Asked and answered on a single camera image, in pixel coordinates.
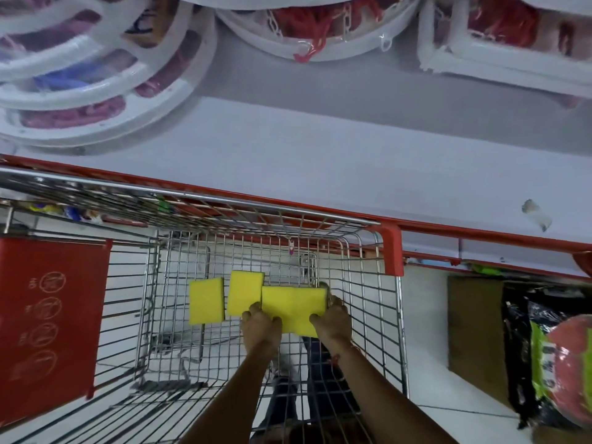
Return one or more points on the white shelf with red edge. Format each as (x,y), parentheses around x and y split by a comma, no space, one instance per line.
(323,157)

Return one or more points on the person's right leg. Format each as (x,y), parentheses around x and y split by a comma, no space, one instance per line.
(326,388)

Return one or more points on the small yellow sponge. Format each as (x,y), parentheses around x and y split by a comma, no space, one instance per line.
(206,301)
(244,292)

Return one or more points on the pink round item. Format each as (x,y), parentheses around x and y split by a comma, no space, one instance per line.
(573,365)

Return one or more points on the person's left thumb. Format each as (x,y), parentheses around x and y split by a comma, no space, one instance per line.
(276,323)

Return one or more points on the person's right hand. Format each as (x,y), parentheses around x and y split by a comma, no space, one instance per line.
(336,328)

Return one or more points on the person's left hand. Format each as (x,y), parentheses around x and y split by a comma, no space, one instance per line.
(260,330)

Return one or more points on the person's left forearm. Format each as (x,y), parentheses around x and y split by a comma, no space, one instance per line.
(233,397)

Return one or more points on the large yellow sponge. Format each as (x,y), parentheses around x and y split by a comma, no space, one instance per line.
(291,309)

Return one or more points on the red wrist thread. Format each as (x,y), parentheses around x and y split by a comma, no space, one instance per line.
(344,355)

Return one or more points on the black bag with green label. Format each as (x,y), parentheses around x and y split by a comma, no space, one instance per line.
(520,356)

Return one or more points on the person's right thumb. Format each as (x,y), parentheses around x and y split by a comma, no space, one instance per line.
(317,321)

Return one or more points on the row of colourful packets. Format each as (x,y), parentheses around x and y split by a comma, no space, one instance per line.
(69,211)

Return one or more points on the torn tape scrap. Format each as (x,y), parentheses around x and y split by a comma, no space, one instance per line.
(536,215)

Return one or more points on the person's leg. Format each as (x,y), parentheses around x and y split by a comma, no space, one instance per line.
(282,402)
(326,388)

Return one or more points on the square white drying rack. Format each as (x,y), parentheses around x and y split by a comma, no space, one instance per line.
(504,55)

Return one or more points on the person's left leg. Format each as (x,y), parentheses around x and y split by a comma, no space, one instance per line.
(282,402)

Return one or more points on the brown cardboard box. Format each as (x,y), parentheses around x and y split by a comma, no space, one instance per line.
(474,332)

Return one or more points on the person's right forearm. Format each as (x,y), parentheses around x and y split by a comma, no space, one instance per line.
(374,397)

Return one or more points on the red cart seat flap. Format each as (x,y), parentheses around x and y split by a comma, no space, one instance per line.
(51,328)

